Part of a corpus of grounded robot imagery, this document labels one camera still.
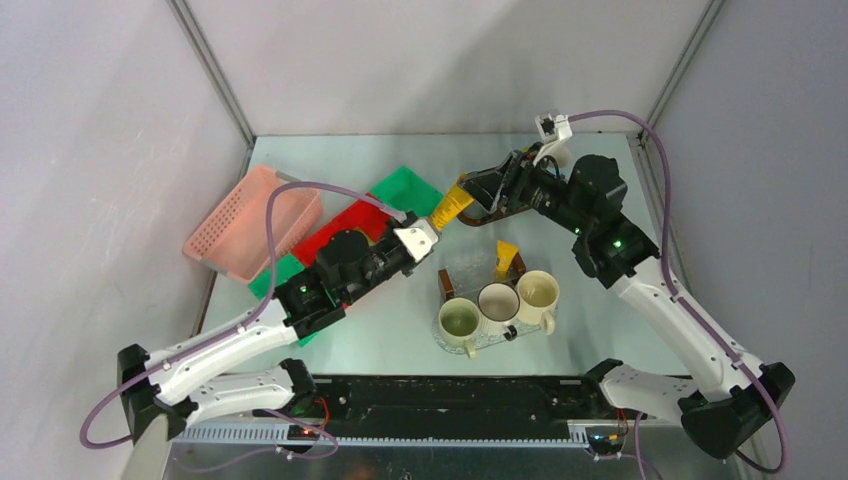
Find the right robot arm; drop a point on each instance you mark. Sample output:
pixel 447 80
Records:
pixel 728 394

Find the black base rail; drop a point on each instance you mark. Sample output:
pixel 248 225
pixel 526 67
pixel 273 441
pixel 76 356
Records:
pixel 522 409

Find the pink perforated basket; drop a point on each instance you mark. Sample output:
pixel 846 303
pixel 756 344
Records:
pixel 232 239

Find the green bin at back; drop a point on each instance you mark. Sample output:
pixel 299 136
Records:
pixel 404 190

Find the green mug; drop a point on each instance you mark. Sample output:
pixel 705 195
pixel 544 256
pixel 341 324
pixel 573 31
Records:
pixel 458 322

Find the red plastic bin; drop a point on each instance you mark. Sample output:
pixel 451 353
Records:
pixel 360 216

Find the light blue mug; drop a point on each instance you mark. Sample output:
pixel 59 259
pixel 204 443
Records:
pixel 561 155

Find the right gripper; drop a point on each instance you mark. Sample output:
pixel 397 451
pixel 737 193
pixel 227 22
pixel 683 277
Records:
pixel 485 186

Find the green bin with toothbrushes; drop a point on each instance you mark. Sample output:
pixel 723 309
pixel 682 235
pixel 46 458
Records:
pixel 278 278

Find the clear textured oval tray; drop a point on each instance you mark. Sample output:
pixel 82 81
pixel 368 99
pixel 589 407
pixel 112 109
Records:
pixel 481 341

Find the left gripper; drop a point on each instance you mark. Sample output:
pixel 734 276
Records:
pixel 394 237

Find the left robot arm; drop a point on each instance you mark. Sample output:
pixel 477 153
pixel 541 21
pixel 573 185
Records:
pixel 191 381

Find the brown wooden oval tray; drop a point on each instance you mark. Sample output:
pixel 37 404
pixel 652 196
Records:
pixel 476 216

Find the clear holder with brown ends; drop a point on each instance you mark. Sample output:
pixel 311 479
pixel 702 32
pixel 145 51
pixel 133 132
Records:
pixel 465 273

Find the cream mug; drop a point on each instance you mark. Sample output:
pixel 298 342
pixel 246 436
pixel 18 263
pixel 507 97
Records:
pixel 539 294

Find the white ribbed mug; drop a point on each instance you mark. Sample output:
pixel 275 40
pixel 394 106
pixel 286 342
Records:
pixel 499 304

